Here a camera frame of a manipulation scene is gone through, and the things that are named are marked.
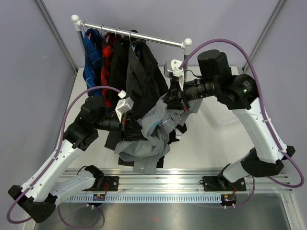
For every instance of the metal clothes rack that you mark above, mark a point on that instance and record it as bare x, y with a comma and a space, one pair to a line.
80, 25

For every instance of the blue shirt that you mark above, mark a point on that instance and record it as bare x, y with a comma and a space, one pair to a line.
92, 44

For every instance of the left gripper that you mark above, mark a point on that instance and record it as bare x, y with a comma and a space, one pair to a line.
131, 130

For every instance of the grey shirt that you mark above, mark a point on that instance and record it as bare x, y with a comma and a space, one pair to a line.
146, 154

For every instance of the white plastic basket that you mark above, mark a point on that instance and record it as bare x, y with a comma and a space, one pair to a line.
218, 113

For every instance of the red plaid shirt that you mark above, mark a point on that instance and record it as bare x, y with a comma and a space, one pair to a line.
108, 43

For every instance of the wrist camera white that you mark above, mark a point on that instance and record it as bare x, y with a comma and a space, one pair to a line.
171, 69
124, 105

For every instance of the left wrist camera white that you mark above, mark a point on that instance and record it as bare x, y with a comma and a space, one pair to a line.
124, 105

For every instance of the black hanging shirt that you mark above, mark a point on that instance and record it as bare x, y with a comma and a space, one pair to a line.
119, 63

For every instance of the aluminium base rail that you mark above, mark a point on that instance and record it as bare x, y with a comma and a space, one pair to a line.
176, 181

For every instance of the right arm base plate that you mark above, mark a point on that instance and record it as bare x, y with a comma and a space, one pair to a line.
211, 183

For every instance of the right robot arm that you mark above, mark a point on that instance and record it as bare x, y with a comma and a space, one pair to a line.
240, 95

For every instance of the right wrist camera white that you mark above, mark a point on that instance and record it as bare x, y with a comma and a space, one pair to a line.
171, 69

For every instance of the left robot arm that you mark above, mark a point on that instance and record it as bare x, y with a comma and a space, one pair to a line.
40, 195

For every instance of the teal hanger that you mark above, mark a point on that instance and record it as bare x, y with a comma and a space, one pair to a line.
164, 123

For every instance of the slotted cable duct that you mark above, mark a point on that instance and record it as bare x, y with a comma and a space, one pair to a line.
144, 198

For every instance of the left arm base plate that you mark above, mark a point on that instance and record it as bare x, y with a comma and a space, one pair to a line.
110, 183

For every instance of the dark pinstripe hanging shirt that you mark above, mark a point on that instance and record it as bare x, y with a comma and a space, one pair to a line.
145, 83

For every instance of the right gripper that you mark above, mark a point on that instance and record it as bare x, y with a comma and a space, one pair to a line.
177, 99

